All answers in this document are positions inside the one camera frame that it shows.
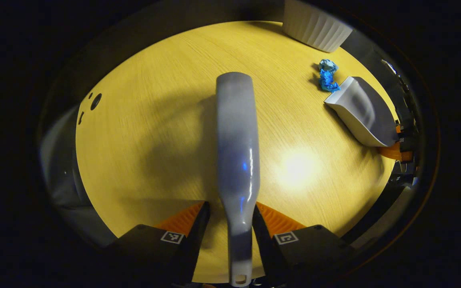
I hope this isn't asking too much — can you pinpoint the wooden desktop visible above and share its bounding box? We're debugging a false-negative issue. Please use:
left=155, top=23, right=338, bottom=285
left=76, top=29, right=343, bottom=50
left=75, top=21, right=401, bottom=284

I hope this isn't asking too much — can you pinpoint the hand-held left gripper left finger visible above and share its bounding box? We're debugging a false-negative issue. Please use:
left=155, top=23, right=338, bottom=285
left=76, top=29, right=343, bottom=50
left=102, top=201, right=211, bottom=288

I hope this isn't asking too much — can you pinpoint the white ribbed garbage bin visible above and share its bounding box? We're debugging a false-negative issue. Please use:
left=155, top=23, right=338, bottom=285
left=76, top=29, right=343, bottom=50
left=283, top=0, right=353, bottom=53

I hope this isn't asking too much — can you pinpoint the small grey broom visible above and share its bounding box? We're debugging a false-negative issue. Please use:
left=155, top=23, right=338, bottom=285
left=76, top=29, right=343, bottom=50
left=216, top=72, right=261, bottom=288

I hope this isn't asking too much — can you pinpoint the grey dustpan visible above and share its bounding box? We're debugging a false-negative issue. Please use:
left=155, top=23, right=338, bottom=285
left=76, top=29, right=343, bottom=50
left=325, top=76, right=400, bottom=148

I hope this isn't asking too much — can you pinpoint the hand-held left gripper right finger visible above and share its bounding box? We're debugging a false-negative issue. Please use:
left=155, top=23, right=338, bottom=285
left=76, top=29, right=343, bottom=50
left=253, top=202, right=355, bottom=288

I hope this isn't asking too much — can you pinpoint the light blue paper trash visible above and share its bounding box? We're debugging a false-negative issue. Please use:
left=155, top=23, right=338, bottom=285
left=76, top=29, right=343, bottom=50
left=319, top=59, right=339, bottom=73

